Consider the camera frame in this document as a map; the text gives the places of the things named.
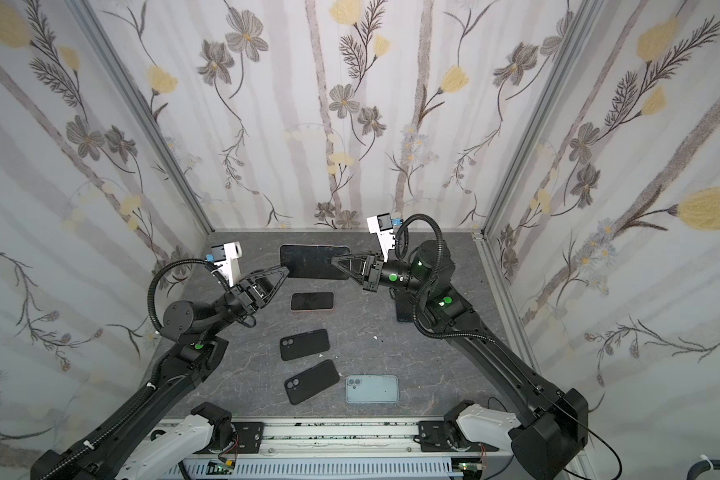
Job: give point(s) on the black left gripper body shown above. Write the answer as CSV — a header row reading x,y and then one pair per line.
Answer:
x,y
237,302

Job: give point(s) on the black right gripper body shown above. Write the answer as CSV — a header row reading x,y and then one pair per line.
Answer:
x,y
370,271

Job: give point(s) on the black phone picked up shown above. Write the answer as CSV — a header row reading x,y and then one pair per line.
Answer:
x,y
312,300

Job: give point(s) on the black phone case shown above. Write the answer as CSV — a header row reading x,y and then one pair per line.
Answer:
x,y
311,382
304,344

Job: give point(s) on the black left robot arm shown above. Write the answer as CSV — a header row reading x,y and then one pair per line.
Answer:
x,y
119,448

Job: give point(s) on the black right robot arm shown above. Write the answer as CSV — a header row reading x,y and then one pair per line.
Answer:
x,y
441,312

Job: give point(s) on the light blue phone case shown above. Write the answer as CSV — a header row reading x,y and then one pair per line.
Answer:
x,y
368,389

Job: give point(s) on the small green circuit board left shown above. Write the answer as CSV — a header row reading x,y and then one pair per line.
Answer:
x,y
220,468

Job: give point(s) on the small green circuit board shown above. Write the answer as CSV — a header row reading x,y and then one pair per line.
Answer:
x,y
468,469
220,468

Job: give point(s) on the small green circuit board right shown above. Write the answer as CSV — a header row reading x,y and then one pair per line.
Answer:
x,y
468,469

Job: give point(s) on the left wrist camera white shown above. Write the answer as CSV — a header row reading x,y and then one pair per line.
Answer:
x,y
225,258

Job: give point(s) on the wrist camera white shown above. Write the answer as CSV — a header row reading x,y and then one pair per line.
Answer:
x,y
384,226
225,258

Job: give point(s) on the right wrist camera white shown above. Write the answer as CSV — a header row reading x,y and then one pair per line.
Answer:
x,y
384,226

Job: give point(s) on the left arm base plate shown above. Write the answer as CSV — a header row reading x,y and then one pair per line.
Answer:
x,y
243,438

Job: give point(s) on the aluminium frame rail front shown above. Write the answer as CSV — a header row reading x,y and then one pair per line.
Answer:
x,y
336,435

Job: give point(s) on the white slotted cable duct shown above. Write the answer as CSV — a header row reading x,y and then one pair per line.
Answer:
x,y
330,468

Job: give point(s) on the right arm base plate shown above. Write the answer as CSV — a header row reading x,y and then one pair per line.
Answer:
x,y
439,436

